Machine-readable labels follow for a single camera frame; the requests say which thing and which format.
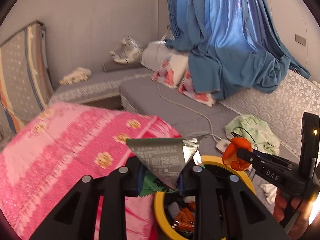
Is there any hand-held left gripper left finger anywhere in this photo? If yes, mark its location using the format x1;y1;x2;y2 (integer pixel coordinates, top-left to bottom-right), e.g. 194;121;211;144
30;156;145;240

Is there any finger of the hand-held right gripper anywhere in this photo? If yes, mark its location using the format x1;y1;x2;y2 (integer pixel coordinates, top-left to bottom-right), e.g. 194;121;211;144
252;152;293;168
236;149;263;174

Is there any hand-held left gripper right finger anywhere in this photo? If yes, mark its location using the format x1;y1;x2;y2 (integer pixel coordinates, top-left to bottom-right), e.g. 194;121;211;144
178;155;290;240

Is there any green silver snack wrapper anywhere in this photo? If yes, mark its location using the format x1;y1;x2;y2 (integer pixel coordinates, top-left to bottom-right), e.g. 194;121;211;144
126;136;204;197

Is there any yellow-rimmed trash bin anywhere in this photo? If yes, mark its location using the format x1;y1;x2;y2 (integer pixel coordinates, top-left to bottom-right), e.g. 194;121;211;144
154;155;255;240

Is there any orange snack wrapper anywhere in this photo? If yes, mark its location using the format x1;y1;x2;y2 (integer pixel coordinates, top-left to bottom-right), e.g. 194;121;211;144
172;207;195;230

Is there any person's right hand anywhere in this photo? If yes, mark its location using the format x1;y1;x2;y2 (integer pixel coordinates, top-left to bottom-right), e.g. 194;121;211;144
272;189;315;238

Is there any white cloth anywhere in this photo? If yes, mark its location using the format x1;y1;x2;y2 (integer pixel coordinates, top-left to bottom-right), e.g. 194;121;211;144
260;183;277;204

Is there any light green cloth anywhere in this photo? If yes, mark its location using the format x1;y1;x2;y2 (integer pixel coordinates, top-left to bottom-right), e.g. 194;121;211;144
225;115;280;155

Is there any white lace sofa cover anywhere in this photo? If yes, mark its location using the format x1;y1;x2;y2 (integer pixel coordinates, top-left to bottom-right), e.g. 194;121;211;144
220;70;320;153

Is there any pink cartoon print pillow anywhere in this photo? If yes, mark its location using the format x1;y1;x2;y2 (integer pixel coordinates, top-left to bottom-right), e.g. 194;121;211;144
177;70;217;107

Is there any pink floral blanket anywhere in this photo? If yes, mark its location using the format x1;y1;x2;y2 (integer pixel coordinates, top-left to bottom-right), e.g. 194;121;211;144
0;102;187;240

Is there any white cartoon print pillow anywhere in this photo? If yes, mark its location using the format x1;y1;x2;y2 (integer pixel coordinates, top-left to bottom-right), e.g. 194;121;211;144
151;54;190;88

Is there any blue curtain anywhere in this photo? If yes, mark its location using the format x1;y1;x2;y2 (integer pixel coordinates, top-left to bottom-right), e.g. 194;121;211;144
165;0;310;100

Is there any cream crumpled cloth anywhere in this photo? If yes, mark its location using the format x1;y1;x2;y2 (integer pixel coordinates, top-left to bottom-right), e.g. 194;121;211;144
59;66;92;85

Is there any white lace-covered cushion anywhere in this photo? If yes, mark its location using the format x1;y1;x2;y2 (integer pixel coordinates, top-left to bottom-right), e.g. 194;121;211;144
141;41;175;70

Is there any white tiger plush toy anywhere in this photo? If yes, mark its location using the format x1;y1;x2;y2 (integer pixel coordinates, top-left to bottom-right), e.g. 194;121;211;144
109;36;144;64

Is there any black cable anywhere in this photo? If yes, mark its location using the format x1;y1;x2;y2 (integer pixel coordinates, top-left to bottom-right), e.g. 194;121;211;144
231;127;258;145

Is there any white power cord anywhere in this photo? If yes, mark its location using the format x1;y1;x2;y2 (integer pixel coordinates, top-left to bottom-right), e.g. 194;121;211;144
155;31;223;142

